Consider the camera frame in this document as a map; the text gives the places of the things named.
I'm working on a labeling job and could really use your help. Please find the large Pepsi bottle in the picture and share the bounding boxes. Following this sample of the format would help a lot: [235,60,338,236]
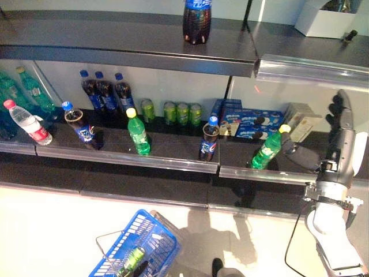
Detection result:
[182,0,213,46]

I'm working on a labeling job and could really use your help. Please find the dark shiny packet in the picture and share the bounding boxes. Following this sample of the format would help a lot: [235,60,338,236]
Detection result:
[320,0,363,14]

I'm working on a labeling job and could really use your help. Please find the Pepsi bottle blue cap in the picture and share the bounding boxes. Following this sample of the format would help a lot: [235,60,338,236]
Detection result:
[198,115,222,162]
[79,69,101,113]
[61,100,104,151]
[94,71,118,114]
[114,72,137,114]

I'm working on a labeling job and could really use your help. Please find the black left robot foot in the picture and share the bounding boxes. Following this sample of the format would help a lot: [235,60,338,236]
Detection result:
[212,257,225,277]

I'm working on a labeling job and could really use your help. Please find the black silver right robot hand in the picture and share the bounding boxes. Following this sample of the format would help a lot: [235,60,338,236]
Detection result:
[281,88,369,186]

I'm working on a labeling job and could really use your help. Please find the grey left robot leg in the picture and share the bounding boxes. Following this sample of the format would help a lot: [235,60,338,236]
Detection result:
[216,267,246,277]

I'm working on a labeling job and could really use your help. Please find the blue Oreo cookie box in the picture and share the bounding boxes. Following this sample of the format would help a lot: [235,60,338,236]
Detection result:
[223,109,286,129]
[235,124,282,141]

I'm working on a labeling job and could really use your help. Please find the blue wafer roll box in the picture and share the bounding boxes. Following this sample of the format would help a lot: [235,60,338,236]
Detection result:
[219,119,242,137]

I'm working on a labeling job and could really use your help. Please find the water bottle red cap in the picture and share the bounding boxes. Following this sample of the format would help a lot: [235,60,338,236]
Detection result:
[2,99,54,146]

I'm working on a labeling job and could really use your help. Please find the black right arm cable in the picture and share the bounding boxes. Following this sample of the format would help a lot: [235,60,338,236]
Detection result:
[284,196,311,271]

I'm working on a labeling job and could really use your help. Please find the white cardboard box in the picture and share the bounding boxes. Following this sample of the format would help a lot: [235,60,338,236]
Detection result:
[293,0,357,39]

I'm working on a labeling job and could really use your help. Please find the small black clip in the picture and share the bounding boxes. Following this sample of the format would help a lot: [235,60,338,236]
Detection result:
[341,29,359,43]

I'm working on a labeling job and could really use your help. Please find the blue plastic shopping basket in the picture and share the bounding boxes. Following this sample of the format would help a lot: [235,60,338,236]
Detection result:
[88,209,182,277]

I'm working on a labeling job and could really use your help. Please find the green Sprite bottle yellow cap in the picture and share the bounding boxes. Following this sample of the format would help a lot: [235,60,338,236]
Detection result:
[251,123,292,170]
[16,66,56,115]
[0,71,35,122]
[126,107,152,156]

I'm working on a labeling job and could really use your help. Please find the black shelf board dark edge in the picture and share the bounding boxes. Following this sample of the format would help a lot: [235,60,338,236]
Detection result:
[0,10,260,78]

